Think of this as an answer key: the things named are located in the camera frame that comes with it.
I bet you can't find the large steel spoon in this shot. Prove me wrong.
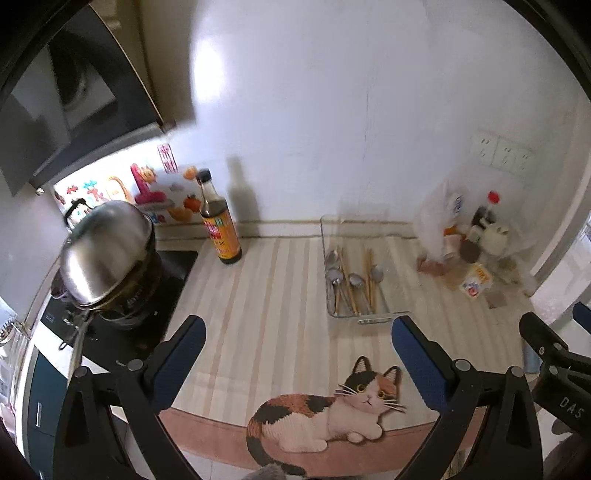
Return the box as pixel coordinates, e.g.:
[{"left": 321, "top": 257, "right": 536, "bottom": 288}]
[{"left": 327, "top": 268, "right": 344, "bottom": 316}]

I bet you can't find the wooden chopstick with label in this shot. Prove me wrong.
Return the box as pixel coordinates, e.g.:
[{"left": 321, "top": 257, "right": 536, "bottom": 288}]
[{"left": 337, "top": 246, "right": 360, "bottom": 316}]

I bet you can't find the small steel spoon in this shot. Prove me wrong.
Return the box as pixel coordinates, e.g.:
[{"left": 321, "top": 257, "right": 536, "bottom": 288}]
[{"left": 325, "top": 249, "right": 341, "bottom": 270}]

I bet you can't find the black induction cooktop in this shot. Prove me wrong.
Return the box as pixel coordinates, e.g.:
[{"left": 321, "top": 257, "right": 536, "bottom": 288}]
[{"left": 38, "top": 248, "right": 199, "bottom": 375}]

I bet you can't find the white yellow soap box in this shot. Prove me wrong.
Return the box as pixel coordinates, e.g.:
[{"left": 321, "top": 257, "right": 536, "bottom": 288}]
[{"left": 459, "top": 263, "right": 493, "bottom": 299}]

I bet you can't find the white ceramic jar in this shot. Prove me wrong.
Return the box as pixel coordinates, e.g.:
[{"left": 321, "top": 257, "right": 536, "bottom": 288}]
[{"left": 480, "top": 223, "right": 509, "bottom": 257}]

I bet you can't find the teal cabinet front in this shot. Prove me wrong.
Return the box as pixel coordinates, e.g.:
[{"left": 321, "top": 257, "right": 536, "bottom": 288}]
[{"left": 26, "top": 353, "right": 67, "bottom": 479}]

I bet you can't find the striped cat placemat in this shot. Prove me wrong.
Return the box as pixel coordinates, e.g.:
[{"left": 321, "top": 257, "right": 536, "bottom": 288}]
[{"left": 161, "top": 237, "right": 532, "bottom": 469}]

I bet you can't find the brown wooden block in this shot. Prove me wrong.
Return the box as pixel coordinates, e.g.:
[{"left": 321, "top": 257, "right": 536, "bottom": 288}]
[{"left": 417, "top": 257, "right": 448, "bottom": 277}]

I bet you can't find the steel pot with lid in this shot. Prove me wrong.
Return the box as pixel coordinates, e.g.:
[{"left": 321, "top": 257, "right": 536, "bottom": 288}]
[{"left": 51, "top": 199, "right": 159, "bottom": 313}]

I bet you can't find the red cap sauce bottle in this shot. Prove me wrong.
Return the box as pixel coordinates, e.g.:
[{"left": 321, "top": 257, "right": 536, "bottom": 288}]
[{"left": 471, "top": 190, "right": 500, "bottom": 230}]

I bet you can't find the clear plastic utensil tray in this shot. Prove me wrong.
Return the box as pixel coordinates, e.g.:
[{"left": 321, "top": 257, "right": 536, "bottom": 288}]
[{"left": 320, "top": 215, "right": 411, "bottom": 325}]

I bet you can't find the clear plastic bag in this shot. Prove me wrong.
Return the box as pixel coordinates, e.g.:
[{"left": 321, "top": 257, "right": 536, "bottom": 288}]
[{"left": 413, "top": 181, "right": 464, "bottom": 262}]

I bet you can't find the soy sauce bottle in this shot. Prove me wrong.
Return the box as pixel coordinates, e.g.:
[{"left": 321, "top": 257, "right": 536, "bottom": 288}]
[{"left": 197, "top": 169, "right": 242, "bottom": 264}]

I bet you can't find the black range hood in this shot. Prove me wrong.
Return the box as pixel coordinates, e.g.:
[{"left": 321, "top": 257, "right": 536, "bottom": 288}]
[{"left": 1, "top": 1, "right": 171, "bottom": 195}]

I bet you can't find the white wall socket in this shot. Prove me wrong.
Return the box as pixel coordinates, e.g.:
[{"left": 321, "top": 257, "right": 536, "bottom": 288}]
[{"left": 470, "top": 131, "right": 535, "bottom": 176}]

